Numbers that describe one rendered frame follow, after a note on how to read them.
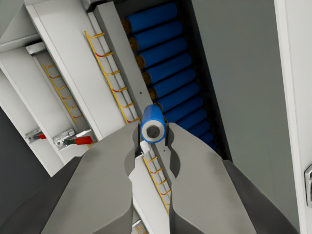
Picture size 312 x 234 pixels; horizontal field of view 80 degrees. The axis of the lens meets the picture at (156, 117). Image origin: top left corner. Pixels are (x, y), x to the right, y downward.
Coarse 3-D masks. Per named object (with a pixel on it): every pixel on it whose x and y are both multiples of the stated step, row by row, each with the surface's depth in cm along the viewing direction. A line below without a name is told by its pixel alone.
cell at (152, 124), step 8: (152, 104) 18; (144, 112) 16; (152, 112) 15; (160, 112) 16; (144, 120) 13; (152, 120) 13; (160, 120) 13; (144, 128) 13; (152, 128) 13; (160, 128) 13; (144, 136) 13; (152, 136) 13; (160, 136) 13
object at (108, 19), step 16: (96, 16) 19; (112, 16) 19; (112, 32) 19; (112, 48) 20; (128, 48) 20; (128, 64) 20; (128, 80) 21; (144, 96) 22; (160, 144) 24; (144, 160) 25; (160, 160) 25; (160, 192) 27
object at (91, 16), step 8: (88, 16) 20; (96, 24) 20; (96, 32) 20; (104, 40) 20; (104, 48) 21; (112, 64) 21; (120, 80) 22; (120, 88) 22; (128, 96) 23; (136, 112) 24; (152, 152) 26; (160, 168) 27; (160, 176) 27
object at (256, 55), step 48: (192, 0) 10; (240, 0) 8; (288, 0) 8; (240, 48) 9; (288, 48) 8; (240, 96) 11; (288, 96) 9; (240, 144) 13; (288, 144) 10; (288, 192) 11
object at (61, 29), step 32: (32, 0) 17; (64, 0) 19; (96, 0) 18; (128, 0) 22; (160, 0) 23; (64, 32) 19; (64, 64) 20; (96, 64) 21; (96, 96) 22; (96, 128) 22; (160, 224) 29
